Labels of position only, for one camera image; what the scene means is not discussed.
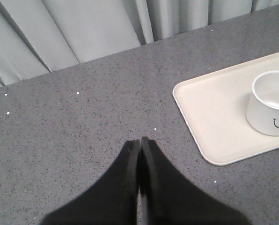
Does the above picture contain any white smiley mug black handle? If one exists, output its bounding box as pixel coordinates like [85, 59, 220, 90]
[246, 70, 279, 136]

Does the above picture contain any grey pleated curtain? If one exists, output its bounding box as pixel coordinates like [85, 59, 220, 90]
[0, 0, 279, 87]

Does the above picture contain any cream rectangular plastic tray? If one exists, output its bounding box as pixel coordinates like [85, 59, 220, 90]
[173, 52, 279, 166]

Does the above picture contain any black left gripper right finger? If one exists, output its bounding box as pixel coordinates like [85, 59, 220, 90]
[139, 137, 250, 225]

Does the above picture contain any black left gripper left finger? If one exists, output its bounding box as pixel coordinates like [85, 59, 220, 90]
[41, 140, 140, 225]

